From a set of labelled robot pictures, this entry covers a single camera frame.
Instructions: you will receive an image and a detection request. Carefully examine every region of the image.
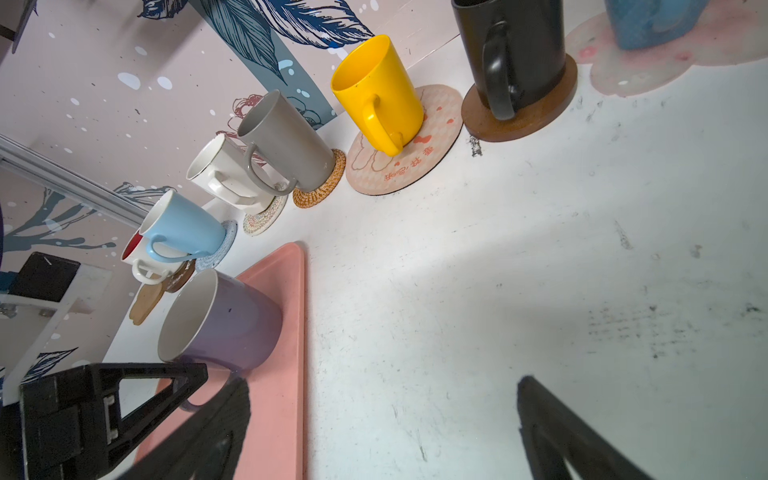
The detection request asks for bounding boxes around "red interior white mug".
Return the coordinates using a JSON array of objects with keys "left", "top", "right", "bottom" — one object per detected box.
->
[{"left": 121, "top": 230, "right": 182, "bottom": 285}]

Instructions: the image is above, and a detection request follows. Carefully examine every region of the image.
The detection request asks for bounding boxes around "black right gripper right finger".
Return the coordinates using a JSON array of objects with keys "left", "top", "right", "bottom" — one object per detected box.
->
[{"left": 517, "top": 376, "right": 649, "bottom": 479}]

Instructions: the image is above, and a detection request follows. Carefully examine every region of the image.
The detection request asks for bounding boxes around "dark brown glossy coaster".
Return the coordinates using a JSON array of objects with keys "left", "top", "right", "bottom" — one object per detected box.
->
[{"left": 163, "top": 260, "right": 196, "bottom": 293}]

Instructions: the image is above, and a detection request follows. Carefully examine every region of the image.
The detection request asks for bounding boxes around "round bunny print coaster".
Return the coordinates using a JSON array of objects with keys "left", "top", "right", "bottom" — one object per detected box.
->
[{"left": 345, "top": 84, "right": 463, "bottom": 196}]

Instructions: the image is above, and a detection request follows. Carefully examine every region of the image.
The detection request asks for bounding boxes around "grey round felt coaster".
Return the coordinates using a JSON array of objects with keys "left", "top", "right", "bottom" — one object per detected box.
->
[{"left": 195, "top": 220, "right": 238, "bottom": 272}]

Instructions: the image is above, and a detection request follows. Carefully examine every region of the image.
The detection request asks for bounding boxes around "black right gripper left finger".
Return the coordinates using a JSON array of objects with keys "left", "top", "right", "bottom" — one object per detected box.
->
[{"left": 121, "top": 377, "right": 250, "bottom": 479}]

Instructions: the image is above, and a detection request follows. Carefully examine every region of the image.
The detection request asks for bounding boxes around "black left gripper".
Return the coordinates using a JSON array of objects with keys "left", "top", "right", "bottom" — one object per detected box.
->
[{"left": 1, "top": 363, "right": 208, "bottom": 479}]

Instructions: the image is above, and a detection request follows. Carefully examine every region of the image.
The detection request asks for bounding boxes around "white purple handled mug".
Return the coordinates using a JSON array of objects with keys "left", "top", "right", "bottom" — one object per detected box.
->
[{"left": 157, "top": 269, "right": 284, "bottom": 399}]

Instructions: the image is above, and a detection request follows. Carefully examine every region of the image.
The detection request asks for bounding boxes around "pink rectangular tray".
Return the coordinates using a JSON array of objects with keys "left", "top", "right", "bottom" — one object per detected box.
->
[{"left": 134, "top": 241, "right": 308, "bottom": 480}]

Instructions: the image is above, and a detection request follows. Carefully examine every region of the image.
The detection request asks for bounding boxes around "yellow mug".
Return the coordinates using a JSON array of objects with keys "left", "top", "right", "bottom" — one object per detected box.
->
[{"left": 331, "top": 35, "right": 424, "bottom": 157}]

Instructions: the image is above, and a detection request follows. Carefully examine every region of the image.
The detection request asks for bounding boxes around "multicolour zigzag woven coaster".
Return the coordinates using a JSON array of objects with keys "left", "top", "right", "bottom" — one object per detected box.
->
[{"left": 242, "top": 196, "right": 288, "bottom": 236}]

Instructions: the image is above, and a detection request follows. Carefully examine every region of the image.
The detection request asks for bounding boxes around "tan paw shaped coaster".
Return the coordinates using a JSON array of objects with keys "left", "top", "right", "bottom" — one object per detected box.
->
[{"left": 128, "top": 283, "right": 165, "bottom": 325}]

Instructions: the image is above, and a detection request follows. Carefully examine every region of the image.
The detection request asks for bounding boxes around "grey mug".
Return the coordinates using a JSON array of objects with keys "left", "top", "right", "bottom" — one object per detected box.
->
[{"left": 237, "top": 90, "right": 336, "bottom": 196}]

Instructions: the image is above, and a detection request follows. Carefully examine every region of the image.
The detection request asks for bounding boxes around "brown rattan woven coaster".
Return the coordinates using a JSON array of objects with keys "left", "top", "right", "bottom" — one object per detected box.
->
[{"left": 292, "top": 149, "right": 346, "bottom": 209}]

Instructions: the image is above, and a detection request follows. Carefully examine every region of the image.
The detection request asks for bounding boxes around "brown round wooden coaster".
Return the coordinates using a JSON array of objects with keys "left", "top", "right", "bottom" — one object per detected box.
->
[{"left": 461, "top": 54, "right": 578, "bottom": 143}]

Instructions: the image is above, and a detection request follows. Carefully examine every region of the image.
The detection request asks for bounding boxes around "black mug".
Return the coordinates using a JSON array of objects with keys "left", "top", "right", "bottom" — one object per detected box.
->
[{"left": 452, "top": 0, "right": 565, "bottom": 121}]

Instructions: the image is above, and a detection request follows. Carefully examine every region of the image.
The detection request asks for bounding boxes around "white faceted mug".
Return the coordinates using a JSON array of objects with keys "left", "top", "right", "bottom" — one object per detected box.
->
[{"left": 186, "top": 133, "right": 275, "bottom": 214}]

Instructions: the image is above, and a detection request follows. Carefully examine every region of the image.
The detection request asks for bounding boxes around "light blue mug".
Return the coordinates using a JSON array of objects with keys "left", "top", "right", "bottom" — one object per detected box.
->
[{"left": 139, "top": 190, "right": 226, "bottom": 263}]

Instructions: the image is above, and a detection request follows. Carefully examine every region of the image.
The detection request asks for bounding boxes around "white blue handled mug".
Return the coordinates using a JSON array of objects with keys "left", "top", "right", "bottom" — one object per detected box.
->
[{"left": 605, "top": 0, "right": 709, "bottom": 50}]

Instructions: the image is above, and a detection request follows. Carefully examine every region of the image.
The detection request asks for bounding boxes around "pink flower shaped coaster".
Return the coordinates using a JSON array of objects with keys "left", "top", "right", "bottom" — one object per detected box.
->
[{"left": 566, "top": 1, "right": 767, "bottom": 97}]

